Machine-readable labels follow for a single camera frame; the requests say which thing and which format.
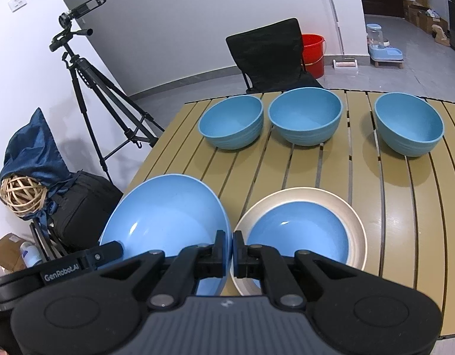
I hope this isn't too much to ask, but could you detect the white bottle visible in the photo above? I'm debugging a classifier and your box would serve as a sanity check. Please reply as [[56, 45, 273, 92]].
[[20, 241, 41, 267]]

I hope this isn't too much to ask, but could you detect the white floor squeegee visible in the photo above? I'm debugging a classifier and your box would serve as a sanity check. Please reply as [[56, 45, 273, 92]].
[[320, 0, 358, 70]]

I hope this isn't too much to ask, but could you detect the medium blue bowl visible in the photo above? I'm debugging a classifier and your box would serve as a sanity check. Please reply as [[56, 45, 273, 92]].
[[374, 93, 445, 158]]

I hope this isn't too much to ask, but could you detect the cream plate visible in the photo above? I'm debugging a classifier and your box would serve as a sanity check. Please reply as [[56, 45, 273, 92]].
[[230, 187, 368, 297]]

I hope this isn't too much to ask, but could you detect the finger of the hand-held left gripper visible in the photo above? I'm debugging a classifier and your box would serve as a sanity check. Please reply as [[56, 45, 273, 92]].
[[83, 241, 124, 271]]

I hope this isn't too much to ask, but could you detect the black video camera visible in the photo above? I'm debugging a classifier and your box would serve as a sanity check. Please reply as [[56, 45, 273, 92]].
[[58, 0, 106, 28]]

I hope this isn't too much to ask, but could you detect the wicker ball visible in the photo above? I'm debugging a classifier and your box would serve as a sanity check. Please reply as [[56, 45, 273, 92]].
[[0, 175, 48, 217]]

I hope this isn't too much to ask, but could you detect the cardboard cat scratcher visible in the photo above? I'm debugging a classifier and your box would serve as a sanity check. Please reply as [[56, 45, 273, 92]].
[[431, 25, 451, 47]]

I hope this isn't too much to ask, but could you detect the black folding chair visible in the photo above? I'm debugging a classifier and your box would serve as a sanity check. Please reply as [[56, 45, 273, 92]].
[[226, 18, 324, 95]]

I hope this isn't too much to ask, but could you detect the blue plate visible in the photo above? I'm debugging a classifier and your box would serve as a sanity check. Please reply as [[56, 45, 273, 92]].
[[99, 174, 232, 297], [246, 201, 350, 267]]

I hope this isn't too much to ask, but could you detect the black bag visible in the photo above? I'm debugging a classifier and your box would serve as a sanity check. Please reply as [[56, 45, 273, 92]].
[[46, 170, 123, 252]]

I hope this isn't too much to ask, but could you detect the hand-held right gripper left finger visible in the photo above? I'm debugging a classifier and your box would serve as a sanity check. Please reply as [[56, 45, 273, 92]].
[[99, 230, 229, 310]]

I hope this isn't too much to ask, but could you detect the black tripod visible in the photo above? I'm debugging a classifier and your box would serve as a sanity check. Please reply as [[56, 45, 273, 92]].
[[49, 26, 165, 186]]

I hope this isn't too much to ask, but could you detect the large blue bowl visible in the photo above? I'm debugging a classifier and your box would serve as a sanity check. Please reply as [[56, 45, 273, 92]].
[[268, 87, 342, 146]]

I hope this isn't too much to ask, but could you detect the open cardboard box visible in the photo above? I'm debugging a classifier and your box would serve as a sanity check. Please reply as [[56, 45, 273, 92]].
[[416, 7, 450, 33]]

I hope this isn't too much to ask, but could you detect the small blue bowl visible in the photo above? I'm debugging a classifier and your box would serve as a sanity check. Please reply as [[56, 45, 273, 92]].
[[198, 95, 264, 151]]

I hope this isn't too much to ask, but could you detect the red bucket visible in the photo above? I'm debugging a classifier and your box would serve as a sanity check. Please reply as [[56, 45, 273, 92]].
[[300, 34, 326, 79]]

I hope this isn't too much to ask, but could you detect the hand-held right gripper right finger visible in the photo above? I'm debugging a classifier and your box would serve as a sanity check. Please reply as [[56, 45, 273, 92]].
[[233, 230, 357, 310]]

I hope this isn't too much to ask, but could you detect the blue pet feeder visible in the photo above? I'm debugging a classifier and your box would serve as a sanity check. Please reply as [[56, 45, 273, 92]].
[[366, 24, 405, 69]]

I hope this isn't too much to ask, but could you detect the blue satin cloth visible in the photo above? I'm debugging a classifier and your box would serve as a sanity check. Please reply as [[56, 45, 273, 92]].
[[0, 107, 74, 222]]

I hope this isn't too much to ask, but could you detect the flat cardboard box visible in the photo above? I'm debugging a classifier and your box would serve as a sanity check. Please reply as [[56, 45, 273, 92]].
[[0, 233, 26, 274]]

